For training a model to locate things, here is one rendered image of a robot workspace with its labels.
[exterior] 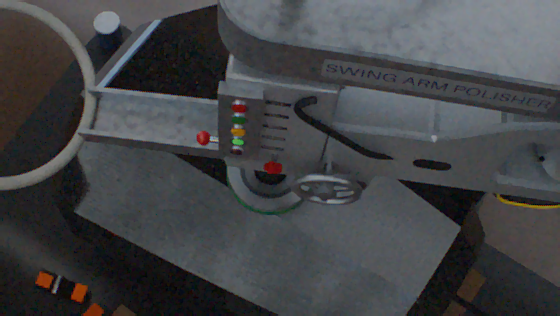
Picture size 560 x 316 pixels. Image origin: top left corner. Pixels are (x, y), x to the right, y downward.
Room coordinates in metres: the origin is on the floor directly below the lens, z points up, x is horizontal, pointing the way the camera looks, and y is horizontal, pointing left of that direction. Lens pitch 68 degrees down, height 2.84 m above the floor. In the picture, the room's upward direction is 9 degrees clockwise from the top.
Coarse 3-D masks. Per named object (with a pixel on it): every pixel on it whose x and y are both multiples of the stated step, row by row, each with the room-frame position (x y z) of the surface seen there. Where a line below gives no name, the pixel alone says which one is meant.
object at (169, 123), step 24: (120, 96) 0.82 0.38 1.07; (144, 96) 0.82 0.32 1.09; (168, 96) 0.83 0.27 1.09; (96, 120) 0.76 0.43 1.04; (120, 120) 0.77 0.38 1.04; (144, 120) 0.78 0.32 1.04; (168, 120) 0.79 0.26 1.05; (192, 120) 0.80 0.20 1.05; (216, 120) 0.80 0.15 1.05; (120, 144) 0.71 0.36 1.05; (144, 144) 0.71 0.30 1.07; (168, 144) 0.71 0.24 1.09; (192, 144) 0.72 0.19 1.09; (216, 144) 0.74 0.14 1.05
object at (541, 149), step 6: (540, 144) 0.76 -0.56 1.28; (540, 150) 0.75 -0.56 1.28; (546, 150) 0.74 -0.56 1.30; (552, 150) 0.73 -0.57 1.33; (558, 150) 0.73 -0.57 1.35; (540, 156) 0.74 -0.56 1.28; (546, 156) 0.73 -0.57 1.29; (552, 156) 0.73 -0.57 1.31; (558, 156) 0.72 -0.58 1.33; (540, 162) 0.73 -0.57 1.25; (546, 162) 0.73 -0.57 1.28; (552, 162) 0.72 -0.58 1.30; (558, 162) 0.71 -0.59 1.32; (546, 168) 0.72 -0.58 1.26; (552, 168) 0.71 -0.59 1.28; (558, 168) 0.71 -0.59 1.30; (552, 174) 0.71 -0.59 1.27; (558, 174) 0.70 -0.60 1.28; (558, 180) 0.70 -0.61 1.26
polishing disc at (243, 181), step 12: (228, 168) 0.76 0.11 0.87; (240, 168) 0.77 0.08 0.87; (240, 180) 0.73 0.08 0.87; (252, 180) 0.74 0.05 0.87; (288, 180) 0.75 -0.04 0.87; (240, 192) 0.70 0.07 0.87; (252, 192) 0.71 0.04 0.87; (264, 192) 0.71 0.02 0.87; (276, 192) 0.72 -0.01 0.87; (288, 192) 0.72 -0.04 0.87; (252, 204) 0.68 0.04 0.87; (264, 204) 0.68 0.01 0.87; (276, 204) 0.69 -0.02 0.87; (288, 204) 0.69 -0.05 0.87
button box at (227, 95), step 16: (224, 96) 0.65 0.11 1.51; (240, 96) 0.65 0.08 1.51; (256, 96) 0.65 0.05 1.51; (224, 112) 0.65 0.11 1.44; (256, 112) 0.65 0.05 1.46; (224, 128) 0.65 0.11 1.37; (256, 128) 0.65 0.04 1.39; (224, 144) 0.65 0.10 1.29; (256, 144) 0.65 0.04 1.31; (256, 160) 0.65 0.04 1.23
